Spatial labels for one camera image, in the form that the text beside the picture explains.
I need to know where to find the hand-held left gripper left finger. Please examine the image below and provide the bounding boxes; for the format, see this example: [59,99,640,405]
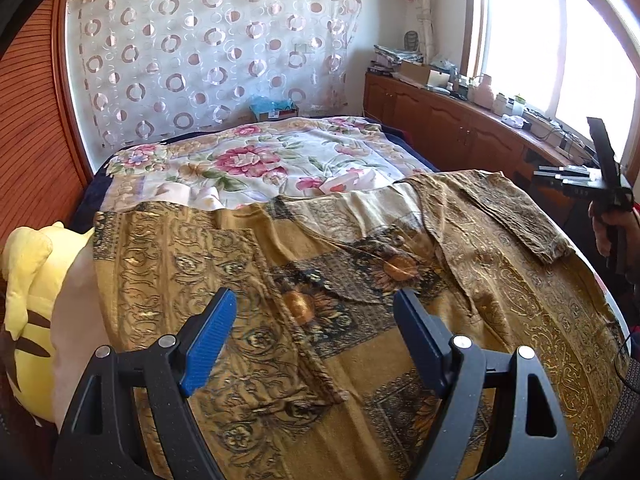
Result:
[52,287,238,480]

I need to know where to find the blue box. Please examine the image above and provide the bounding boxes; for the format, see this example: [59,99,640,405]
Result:
[249,94,301,122]

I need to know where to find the stack of magazines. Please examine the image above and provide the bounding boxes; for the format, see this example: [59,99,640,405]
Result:
[371,44,417,74]

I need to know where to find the sheer circle pattern curtain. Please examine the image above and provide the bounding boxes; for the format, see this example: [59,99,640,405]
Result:
[67,0,364,149]

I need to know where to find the pale pink pillow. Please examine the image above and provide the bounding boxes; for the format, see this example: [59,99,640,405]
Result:
[50,244,110,432]

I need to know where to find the wooden slatted wardrobe door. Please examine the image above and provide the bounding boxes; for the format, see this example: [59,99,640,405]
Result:
[0,0,95,242]

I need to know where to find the beige curtain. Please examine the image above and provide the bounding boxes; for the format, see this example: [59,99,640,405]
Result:
[406,0,440,64]

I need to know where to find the white jug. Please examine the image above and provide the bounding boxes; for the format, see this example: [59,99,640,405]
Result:
[472,74,495,107]

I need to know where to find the yellow plush toy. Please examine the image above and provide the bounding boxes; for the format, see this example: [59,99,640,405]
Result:
[0,222,97,425]

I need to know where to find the cardboard box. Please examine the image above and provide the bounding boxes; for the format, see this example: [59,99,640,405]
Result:
[399,60,432,87]

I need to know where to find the wooden cabinet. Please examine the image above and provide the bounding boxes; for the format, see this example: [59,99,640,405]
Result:
[363,71,601,222]

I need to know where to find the floral blanket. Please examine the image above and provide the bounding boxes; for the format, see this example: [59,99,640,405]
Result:
[102,116,437,212]

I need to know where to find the person's right hand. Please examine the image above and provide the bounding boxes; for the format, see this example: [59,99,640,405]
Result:
[588,202,640,262]

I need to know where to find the window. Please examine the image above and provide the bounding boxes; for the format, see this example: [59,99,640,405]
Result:
[467,0,640,163]

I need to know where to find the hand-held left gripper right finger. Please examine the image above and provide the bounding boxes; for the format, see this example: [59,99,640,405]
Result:
[392,289,578,480]

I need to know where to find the golden patterned shirt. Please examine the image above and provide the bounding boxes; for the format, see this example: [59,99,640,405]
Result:
[92,170,632,480]

